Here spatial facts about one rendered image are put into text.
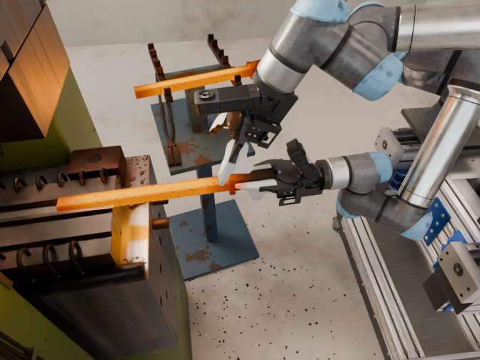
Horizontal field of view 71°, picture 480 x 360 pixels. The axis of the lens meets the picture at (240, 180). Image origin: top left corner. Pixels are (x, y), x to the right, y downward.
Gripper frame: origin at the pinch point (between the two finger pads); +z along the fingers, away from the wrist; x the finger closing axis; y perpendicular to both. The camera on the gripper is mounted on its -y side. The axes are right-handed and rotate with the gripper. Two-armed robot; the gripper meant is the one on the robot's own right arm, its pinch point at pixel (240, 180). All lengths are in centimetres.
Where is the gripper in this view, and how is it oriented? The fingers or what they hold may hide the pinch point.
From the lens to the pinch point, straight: 74.1
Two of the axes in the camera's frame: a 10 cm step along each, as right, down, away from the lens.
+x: -1.7, -7.3, 6.6
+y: 0.1, 6.7, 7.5
